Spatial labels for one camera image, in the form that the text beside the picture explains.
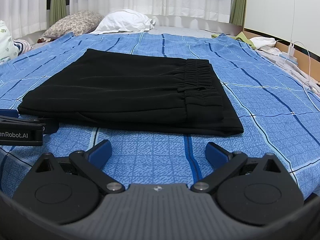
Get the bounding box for floral pillow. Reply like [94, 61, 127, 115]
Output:
[41, 10, 105, 39]

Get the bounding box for white pillow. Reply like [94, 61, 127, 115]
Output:
[91, 9, 156, 34]

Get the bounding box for blue checked blanket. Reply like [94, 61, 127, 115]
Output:
[0, 31, 320, 200]

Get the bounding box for black pants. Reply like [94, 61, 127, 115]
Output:
[17, 49, 244, 135]

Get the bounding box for green curtain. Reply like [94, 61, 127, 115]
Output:
[229, 0, 247, 27]
[47, 0, 67, 30]

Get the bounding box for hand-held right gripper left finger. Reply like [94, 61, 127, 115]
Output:
[34, 139, 125, 194]

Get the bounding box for white charging cable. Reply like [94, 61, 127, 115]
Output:
[294, 42, 320, 113]

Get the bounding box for wooden bed frame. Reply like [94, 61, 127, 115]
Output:
[243, 29, 320, 85]

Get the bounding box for green cloth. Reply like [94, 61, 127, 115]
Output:
[211, 31, 257, 50]

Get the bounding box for light blue box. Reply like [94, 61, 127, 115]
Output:
[280, 52, 299, 66]

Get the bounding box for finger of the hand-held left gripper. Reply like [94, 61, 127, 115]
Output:
[0, 116, 59, 133]
[0, 109, 19, 118]

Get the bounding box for white cloth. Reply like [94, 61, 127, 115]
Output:
[249, 37, 277, 48]

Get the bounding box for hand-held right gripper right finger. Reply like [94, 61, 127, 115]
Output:
[190, 141, 288, 193]

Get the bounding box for white printed cushion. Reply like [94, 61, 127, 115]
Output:
[0, 20, 33, 62]

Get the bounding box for thin white hanging cord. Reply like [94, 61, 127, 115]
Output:
[290, 0, 297, 46]

